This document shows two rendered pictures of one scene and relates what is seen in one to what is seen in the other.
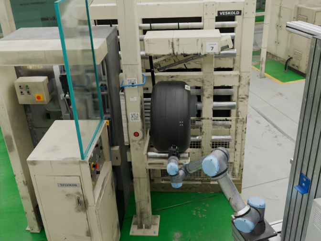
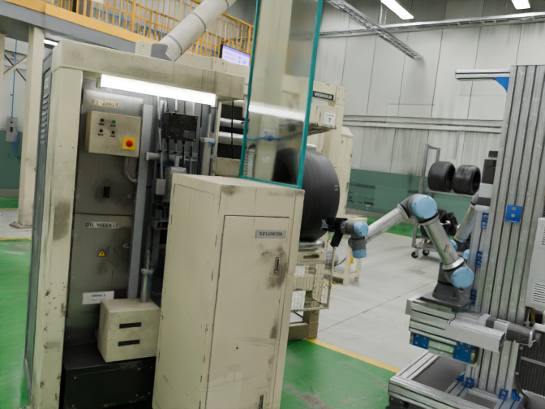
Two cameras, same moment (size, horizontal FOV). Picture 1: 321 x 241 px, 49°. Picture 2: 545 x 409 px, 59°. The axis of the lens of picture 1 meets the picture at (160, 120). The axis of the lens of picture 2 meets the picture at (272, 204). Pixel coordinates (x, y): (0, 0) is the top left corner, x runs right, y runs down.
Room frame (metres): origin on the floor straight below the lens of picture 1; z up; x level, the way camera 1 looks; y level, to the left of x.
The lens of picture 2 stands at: (0.32, 1.83, 1.38)
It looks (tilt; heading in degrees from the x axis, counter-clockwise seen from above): 5 degrees down; 322
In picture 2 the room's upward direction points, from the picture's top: 6 degrees clockwise
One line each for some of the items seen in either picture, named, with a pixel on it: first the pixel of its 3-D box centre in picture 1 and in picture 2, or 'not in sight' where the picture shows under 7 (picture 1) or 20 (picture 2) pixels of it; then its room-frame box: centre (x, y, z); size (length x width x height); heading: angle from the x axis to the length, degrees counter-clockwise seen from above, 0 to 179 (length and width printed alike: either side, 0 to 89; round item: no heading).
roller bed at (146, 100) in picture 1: (146, 110); not in sight; (2.99, 0.12, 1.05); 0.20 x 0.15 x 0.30; 84
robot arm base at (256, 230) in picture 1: (254, 221); (447, 289); (1.79, -0.60, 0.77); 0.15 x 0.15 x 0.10
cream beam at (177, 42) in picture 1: (182, 42); (291, 113); (2.87, -0.21, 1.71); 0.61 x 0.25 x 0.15; 84
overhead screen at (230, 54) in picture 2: not in sight; (233, 69); (6.28, -1.81, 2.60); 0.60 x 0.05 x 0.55; 107
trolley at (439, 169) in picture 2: not in sight; (461, 206); (4.66, -5.42, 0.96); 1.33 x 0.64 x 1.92; 15
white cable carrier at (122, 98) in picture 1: (125, 118); not in sight; (2.57, 0.29, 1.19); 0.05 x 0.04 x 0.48; 174
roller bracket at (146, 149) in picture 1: (147, 145); not in sight; (2.61, 0.12, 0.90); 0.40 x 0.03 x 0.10; 174
